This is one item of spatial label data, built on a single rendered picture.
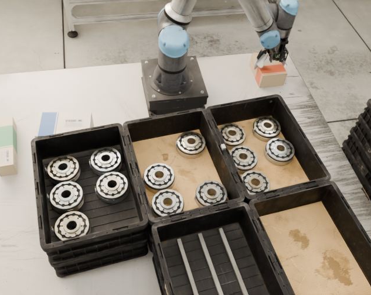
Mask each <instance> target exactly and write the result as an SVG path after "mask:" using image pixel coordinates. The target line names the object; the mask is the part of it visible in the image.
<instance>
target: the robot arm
mask: <svg viewBox="0 0 371 295"><path fill-rule="evenodd" d="M196 1H197V0H172V2H170V3H168V4H166V6H165V7H164V8H163V9H162V10H161V11H160V13H159V15H158V20H157V25H158V65H157V67H156V69H155V71H154V74H153V81H154V83H155V85H156V86H157V87H158V88H160V89H162V90H164V91H169V92H175V91H180V90H182V89H184V88H185V87H186V86H187V84H188V82H189V74H188V71H187V68H186V62H187V57H188V48H189V35H188V33H187V32H186V31H187V28H188V26H189V24H190V22H191V20H192V14H191V11H192V9H193V7H194V5H195V3H196ZM238 1H239V3H240V5H241V7H242V8H243V10H244V12H245V13H246V15H247V17H248V21H249V22H251V24H252V25H253V28H254V30H255V31H256V33H257V34H258V36H259V39H260V43H261V45H262V46H263V47H264V48H262V49H261V50H260V52H259V54H258V56H257V58H256V61H255V63H254V69H256V68H257V66H259V68H263V66H264V61H265V60H266V58H267V55H266V54H267V53H268V55H269V57H270V58H269V61H270V63H271V62H272V61H273V60H275V61H279V62H282V64H283V66H284V65H285V64H286V65H287V63H286V59H287V56H288V53H289V52H288V50H287V48H286V46H285V45H286V44H288V42H289V41H288V37H289V35H290V33H291V29H292V26H293V24H294V21H295V17H296V15H297V12H298V7H299V3H298V1H297V0H281V2H280V3H279V4H265V3H264V1H263V0H238ZM285 54H287V56H285Z"/></svg>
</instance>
